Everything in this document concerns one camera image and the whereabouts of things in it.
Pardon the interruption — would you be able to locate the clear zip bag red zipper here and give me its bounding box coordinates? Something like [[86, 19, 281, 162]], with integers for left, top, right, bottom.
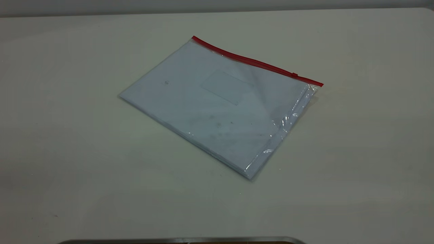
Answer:
[[118, 35, 324, 181]]

